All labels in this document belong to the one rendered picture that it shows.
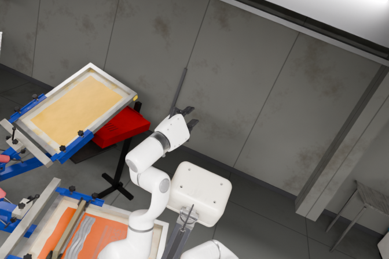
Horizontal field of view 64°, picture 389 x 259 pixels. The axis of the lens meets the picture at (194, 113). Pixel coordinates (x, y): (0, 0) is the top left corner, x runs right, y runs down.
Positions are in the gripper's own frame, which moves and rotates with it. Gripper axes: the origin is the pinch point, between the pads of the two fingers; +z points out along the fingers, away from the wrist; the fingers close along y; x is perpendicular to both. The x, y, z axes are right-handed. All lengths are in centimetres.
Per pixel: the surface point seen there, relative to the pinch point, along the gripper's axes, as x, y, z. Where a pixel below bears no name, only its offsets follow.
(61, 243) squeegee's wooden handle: 90, -67, -46
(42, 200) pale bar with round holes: 123, -56, -37
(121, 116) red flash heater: 181, -65, 69
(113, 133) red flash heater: 160, -65, 43
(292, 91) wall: 114, -146, 275
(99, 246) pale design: 90, -88, -30
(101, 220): 105, -85, -17
